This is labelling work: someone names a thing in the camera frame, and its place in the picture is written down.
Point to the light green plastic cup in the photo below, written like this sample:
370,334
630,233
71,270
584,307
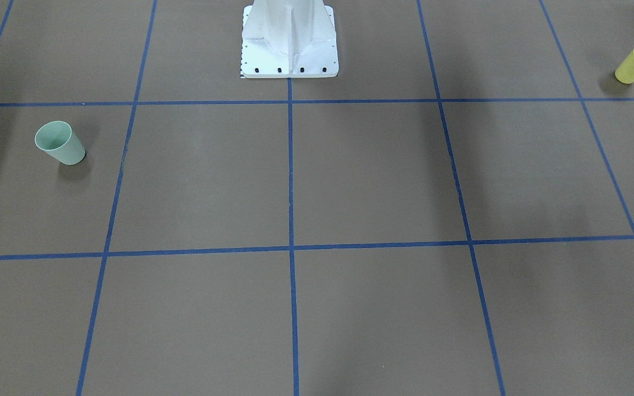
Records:
58,140

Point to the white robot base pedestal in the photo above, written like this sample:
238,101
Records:
289,40

